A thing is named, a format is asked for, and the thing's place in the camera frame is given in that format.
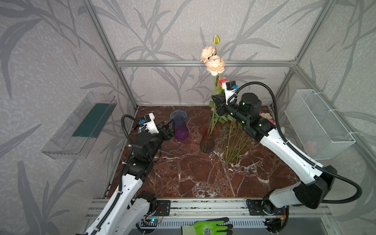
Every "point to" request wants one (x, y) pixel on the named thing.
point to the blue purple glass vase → (180, 129)
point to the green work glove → (210, 226)
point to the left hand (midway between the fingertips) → (170, 121)
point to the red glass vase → (207, 143)
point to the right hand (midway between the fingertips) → (212, 95)
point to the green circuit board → (149, 222)
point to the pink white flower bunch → (269, 116)
